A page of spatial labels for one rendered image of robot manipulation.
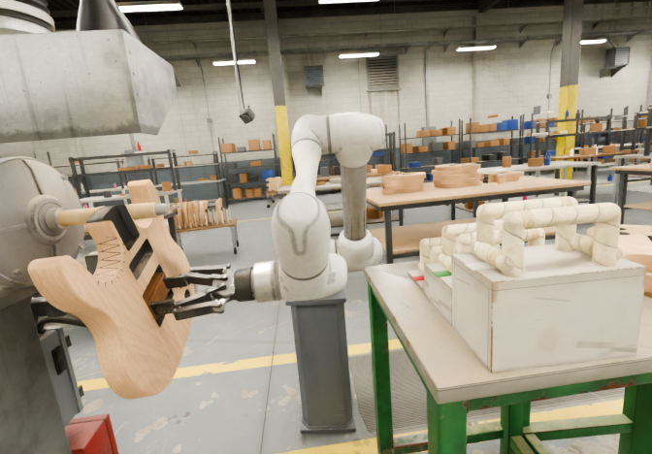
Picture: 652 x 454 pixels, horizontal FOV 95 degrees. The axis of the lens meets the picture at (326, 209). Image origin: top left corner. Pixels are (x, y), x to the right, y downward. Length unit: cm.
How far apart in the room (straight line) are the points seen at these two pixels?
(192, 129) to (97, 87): 1174
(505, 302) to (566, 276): 11
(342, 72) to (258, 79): 310
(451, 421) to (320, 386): 105
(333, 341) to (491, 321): 100
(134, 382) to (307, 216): 43
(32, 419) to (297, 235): 79
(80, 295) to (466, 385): 63
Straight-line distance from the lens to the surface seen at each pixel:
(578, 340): 72
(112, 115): 55
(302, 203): 52
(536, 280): 62
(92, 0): 83
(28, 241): 78
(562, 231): 76
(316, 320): 146
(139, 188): 79
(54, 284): 57
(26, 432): 108
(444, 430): 69
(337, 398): 170
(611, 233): 70
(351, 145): 104
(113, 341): 67
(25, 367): 104
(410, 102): 1259
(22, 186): 79
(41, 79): 60
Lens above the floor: 133
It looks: 10 degrees down
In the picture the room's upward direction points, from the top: 5 degrees counter-clockwise
